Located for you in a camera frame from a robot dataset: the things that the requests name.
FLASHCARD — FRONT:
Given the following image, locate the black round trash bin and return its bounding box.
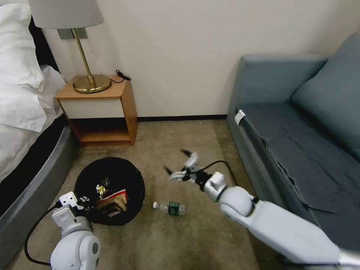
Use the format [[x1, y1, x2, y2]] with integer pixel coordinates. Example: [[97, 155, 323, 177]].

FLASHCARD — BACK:
[[74, 158, 147, 227]]

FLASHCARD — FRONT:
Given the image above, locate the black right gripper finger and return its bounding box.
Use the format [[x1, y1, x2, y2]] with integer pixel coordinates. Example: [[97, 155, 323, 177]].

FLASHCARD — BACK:
[[181, 150, 198, 171], [164, 166, 188, 182]]

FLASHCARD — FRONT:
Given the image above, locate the white duvet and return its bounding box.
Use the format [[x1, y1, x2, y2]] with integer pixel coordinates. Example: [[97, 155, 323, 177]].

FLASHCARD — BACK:
[[0, 64, 68, 183]]

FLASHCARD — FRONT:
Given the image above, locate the blue grey sofa cushion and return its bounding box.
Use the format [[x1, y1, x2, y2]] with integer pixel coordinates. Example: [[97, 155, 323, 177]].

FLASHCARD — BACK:
[[291, 57, 360, 167]]

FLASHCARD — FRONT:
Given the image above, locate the grey bed base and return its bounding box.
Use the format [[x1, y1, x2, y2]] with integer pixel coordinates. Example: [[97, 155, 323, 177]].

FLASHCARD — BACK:
[[0, 114, 81, 240]]

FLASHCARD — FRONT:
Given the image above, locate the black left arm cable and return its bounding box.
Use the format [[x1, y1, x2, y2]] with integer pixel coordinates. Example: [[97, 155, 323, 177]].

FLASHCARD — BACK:
[[24, 204, 61, 266]]

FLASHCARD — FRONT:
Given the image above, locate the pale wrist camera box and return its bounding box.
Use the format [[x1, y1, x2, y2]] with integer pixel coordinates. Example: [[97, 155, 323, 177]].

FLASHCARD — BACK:
[[59, 191, 78, 209]]

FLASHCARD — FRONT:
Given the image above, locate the blue grey sofa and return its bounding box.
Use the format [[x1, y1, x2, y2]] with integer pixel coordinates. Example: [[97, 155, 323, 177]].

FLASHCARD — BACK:
[[226, 32, 360, 251]]

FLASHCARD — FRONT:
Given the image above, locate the brass lamp grey shade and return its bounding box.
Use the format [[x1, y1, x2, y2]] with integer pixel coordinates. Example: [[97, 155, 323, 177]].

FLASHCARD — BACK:
[[28, 0, 113, 94]]

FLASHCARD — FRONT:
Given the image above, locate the black baseboard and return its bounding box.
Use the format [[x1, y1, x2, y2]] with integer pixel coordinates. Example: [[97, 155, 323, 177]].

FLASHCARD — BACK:
[[136, 114, 229, 122]]

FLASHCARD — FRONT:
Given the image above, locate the red brown paper package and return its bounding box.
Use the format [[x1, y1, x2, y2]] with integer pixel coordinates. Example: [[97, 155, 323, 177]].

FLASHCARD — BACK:
[[95, 189, 129, 212]]

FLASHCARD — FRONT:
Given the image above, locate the wooden nightstand white drawer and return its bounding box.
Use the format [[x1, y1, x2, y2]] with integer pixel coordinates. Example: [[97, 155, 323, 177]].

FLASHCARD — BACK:
[[54, 74, 139, 148]]

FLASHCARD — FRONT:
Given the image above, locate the clear plastic bottle green label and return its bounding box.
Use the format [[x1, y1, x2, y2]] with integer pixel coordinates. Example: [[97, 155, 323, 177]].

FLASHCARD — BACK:
[[153, 201, 186, 217]]

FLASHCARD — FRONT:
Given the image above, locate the white pillow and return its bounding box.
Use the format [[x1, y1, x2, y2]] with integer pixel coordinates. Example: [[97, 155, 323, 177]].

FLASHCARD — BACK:
[[0, 2, 45, 85]]

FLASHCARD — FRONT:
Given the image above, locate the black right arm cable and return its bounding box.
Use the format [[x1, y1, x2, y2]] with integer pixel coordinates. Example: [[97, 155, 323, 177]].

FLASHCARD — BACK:
[[196, 160, 240, 187]]

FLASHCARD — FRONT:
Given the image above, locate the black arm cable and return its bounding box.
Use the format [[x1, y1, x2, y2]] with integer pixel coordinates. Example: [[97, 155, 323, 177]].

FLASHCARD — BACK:
[[24, 204, 61, 266], [196, 160, 240, 187]]

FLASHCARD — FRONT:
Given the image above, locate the black headboard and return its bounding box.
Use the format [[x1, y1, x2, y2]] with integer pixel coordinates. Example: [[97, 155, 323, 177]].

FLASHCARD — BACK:
[[29, 16, 60, 74]]

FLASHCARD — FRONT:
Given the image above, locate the black lamp cord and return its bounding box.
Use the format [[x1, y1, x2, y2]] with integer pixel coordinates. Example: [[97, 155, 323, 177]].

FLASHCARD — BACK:
[[109, 69, 132, 84]]

